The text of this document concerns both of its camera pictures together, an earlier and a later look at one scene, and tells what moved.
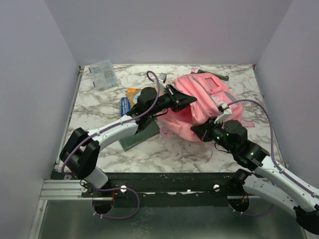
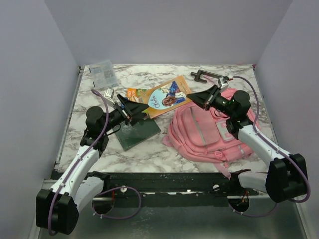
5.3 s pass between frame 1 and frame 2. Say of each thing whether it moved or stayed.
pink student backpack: moved
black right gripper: moved
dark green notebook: stayed
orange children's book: moved
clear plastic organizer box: stayed
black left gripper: moved
